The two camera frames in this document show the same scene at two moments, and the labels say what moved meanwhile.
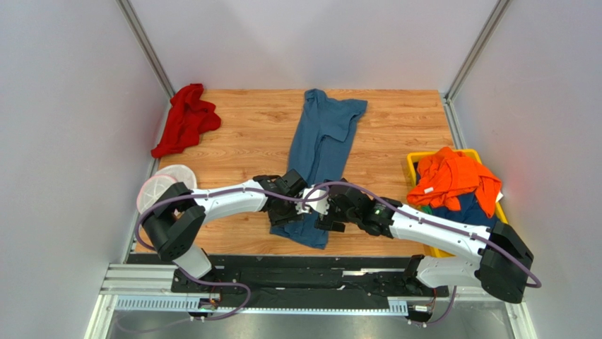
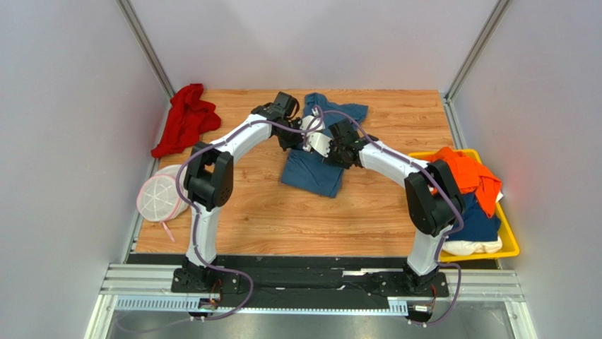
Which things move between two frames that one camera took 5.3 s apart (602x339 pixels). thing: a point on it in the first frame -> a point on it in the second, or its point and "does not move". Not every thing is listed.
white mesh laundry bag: [155, 186] does not move
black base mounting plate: [304, 282] does not move
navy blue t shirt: [470, 212] does not move
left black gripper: [293, 216] -> [285, 146]
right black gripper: [332, 217] -> [332, 153]
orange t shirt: [447, 174] does not move
